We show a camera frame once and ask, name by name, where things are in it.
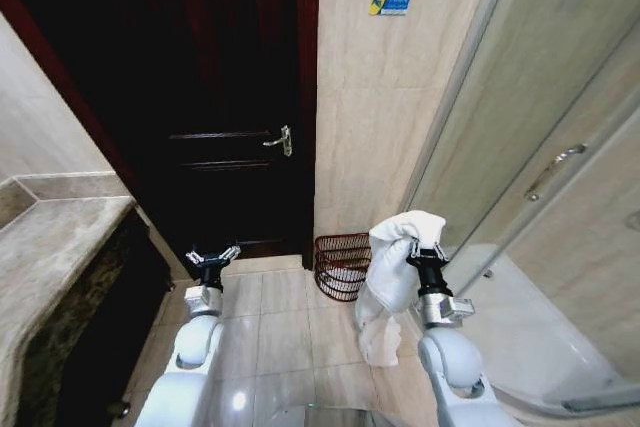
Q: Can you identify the reddish brown wire hamper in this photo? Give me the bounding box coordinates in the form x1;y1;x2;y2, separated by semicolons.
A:
313;232;374;305

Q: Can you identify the silver shower door handle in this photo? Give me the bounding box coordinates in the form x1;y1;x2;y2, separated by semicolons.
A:
523;142;588;202

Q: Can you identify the dark wooden door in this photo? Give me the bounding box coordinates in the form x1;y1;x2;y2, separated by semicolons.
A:
0;0;321;278

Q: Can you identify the marble vanity counter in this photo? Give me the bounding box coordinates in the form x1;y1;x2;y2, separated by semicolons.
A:
0;172;177;427

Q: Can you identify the glass shower door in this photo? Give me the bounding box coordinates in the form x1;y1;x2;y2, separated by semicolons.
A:
398;0;640;416

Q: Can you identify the white towel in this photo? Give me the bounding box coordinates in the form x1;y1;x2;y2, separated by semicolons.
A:
354;210;448;369

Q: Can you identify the blue and yellow wall sticker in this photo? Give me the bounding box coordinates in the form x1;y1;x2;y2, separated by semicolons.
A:
368;0;415;18

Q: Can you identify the silver door lever handle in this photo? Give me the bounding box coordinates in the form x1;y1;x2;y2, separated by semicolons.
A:
262;124;294;158

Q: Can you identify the white shower tray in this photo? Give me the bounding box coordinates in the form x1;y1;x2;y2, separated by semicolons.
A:
447;243;640;411

